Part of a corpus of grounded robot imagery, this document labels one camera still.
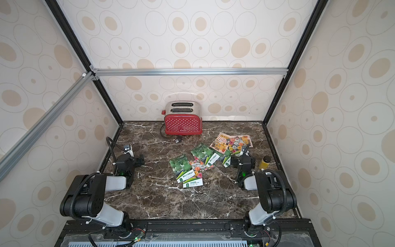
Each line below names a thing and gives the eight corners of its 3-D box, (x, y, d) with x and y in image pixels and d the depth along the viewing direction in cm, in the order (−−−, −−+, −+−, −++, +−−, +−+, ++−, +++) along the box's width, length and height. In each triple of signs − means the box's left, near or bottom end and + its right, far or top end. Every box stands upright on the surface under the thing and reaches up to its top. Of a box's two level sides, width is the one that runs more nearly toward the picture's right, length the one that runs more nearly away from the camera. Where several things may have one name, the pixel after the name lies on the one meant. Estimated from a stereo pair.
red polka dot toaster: (166, 135, 114) (161, 117, 100) (169, 118, 125) (165, 100, 111) (202, 135, 114) (202, 117, 100) (202, 118, 126) (202, 100, 111)
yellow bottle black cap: (259, 170, 96) (264, 162, 88) (257, 164, 99) (262, 155, 91) (266, 170, 96) (272, 162, 88) (264, 164, 99) (270, 155, 91)
